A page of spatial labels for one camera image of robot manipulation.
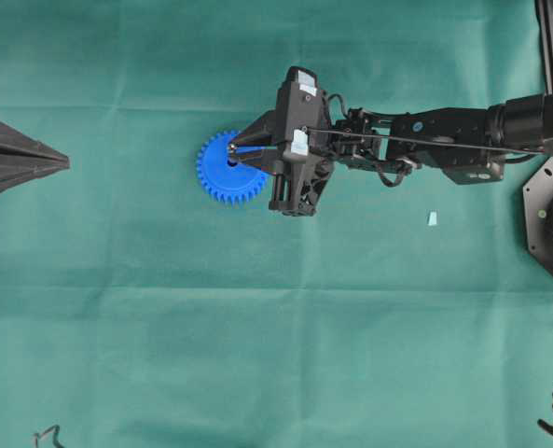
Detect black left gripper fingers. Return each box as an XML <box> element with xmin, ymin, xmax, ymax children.
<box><xmin>0</xmin><ymin>121</ymin><xmax>70</xmax><ymax>194</ymax></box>

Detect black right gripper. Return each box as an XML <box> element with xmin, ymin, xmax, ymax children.
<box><xmin>234</xmin><ymin>66</ymin><xmax>334</xmax><ymax>217</ymax></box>

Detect blue plastic gear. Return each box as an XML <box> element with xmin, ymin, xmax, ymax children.
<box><xmin>196</xmin><ymin>130</ymin><xmax>268</xmax><ymax>205</ymax></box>

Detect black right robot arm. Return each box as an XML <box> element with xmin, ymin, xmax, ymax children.
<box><xmin>228</xmin><ymin>66</ymin><xmax>553</xmax><ymax>217</ymax></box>

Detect green cloth mat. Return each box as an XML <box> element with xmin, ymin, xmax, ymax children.
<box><xmin>0</xmin><ymin>1</ymin><xmax>553</xmax><ymax>447</ymax></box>

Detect small pale paper scrap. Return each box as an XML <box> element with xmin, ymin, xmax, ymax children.
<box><xmin>427</xmin><ymin>211</ymin><xmax>437</xmax><ymax>227</ymax></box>

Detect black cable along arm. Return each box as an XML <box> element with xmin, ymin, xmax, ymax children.
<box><xmin>301</xmin><ymin>125</ymin><xmax>553</xmax><ymax>158</ymax></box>

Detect black wire bottom left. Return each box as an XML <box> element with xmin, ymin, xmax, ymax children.
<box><xmin>33</xmin><ymin>425</ymin><xmax>62</xmax><ymax>448</ymax></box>

